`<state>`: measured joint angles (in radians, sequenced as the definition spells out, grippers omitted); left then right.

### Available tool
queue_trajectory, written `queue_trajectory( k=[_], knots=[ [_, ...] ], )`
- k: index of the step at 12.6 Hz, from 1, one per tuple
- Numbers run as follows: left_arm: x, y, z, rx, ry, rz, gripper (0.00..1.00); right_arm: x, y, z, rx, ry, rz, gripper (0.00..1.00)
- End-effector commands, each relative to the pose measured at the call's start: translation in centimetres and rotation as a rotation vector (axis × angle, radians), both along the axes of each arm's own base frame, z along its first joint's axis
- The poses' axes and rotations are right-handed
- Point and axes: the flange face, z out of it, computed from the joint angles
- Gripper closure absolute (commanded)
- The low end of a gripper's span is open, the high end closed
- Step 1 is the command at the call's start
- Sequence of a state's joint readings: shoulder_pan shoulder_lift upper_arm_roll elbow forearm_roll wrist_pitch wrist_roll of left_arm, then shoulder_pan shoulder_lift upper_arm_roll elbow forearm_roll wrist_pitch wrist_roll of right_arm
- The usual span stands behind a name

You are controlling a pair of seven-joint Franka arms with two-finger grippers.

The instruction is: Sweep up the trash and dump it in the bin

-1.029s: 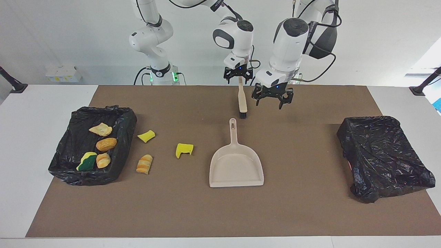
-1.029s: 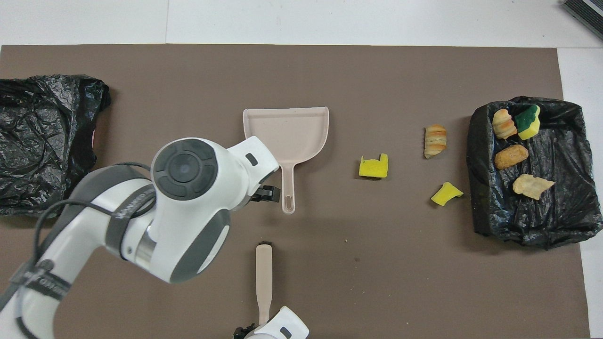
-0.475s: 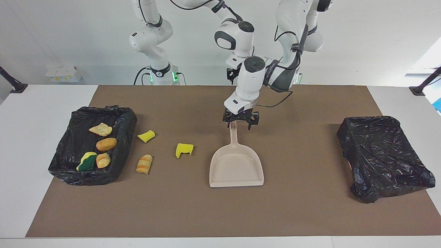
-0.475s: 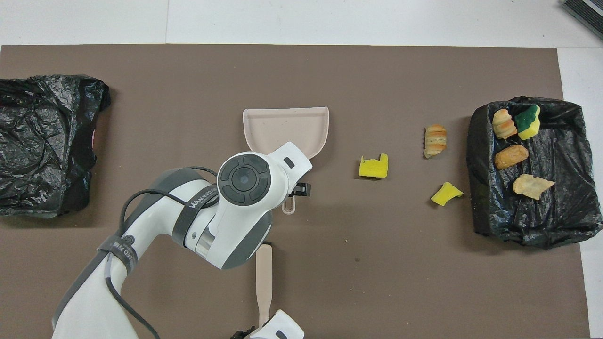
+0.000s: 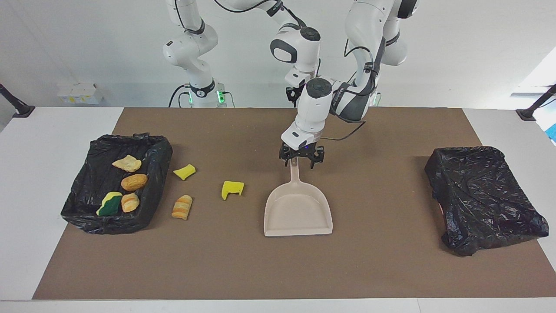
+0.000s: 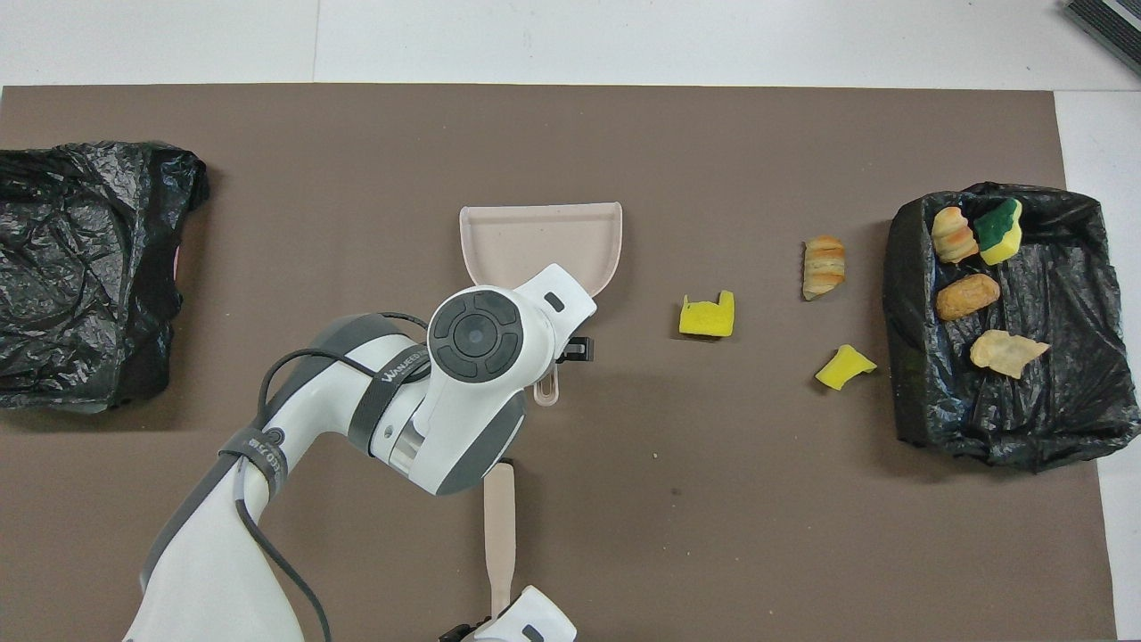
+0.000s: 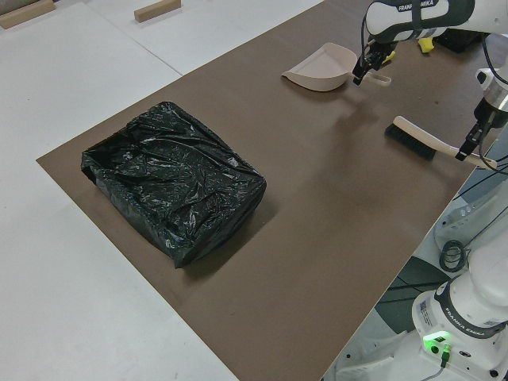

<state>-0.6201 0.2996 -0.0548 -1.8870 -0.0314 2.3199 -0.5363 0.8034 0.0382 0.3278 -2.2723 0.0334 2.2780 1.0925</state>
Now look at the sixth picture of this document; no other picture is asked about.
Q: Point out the yellow notched sponge piece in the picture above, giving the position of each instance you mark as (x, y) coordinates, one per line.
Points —
(707, 318)

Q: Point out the brown bread bun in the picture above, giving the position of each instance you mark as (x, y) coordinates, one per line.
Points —
(967, 297)

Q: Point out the yellow curved sponge scrap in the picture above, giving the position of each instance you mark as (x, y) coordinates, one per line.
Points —
(842, 367)

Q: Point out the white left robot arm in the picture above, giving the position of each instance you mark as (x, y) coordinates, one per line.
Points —
(463, 392)

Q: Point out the orange striped croissant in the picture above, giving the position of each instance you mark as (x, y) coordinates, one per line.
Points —
(824, 266)

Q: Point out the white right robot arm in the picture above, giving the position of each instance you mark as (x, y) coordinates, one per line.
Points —
(530, 615)

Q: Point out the beige plastic dustpan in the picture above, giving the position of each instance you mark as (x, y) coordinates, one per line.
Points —
(535, 241)

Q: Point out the black bag lined bin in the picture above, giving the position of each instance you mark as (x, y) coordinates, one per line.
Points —
(80, 250)
(1070, 410)

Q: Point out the brown table mat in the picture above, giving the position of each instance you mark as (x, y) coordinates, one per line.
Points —
(713, 517)

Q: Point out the yellow sponge green backing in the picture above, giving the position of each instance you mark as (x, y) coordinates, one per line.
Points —
(998, 232)

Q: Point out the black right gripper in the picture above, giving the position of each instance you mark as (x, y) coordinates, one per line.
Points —
(459, 635)

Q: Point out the pale torn bread chunk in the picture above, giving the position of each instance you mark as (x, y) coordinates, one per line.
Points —
(1005, 353)

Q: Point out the beige hand brush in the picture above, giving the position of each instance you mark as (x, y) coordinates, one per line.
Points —
(499, 526)

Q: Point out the pale ridged bread roll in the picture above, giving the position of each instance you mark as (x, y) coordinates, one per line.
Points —
(954, 235)

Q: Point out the dark grey ribbed device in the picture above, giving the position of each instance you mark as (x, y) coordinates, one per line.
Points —
(1110, 31)

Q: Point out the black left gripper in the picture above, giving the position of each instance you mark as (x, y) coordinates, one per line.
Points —
(577, 349)

